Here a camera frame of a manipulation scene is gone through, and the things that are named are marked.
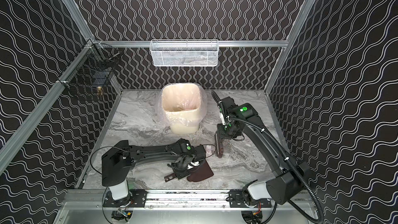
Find brown cartoon-face hand broom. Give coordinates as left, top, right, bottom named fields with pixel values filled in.
left=215, top=131, right=223, bottom=158

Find brown plastic dustpan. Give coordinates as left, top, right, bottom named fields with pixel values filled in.
left=164, top=160, right=214, bottom=183

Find cream trash bin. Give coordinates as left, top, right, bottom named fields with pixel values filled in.
left=161, top=83, right=201, bottom=134

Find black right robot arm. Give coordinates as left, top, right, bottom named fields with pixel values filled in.
left=213, top=95, right=311, bottom=205

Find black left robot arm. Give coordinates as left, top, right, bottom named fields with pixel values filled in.
left=102, top=139, right=214, bottom=201

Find pink white scrap near bin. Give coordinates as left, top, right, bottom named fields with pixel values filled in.
left=203, top=145, right=216, bottom=157

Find small brass bell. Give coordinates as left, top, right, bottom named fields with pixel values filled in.
left=96, top=86, right=104, bottom=97

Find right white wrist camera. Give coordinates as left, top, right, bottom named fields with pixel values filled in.
left=219, top=111, right=226, bottom=125

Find white wire wall basket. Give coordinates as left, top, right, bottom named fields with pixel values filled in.
left=149, top=39, right=220, bottom=67

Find black wire wall basket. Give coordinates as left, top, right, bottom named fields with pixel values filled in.
left=63, top=43, right=121, bottom=102

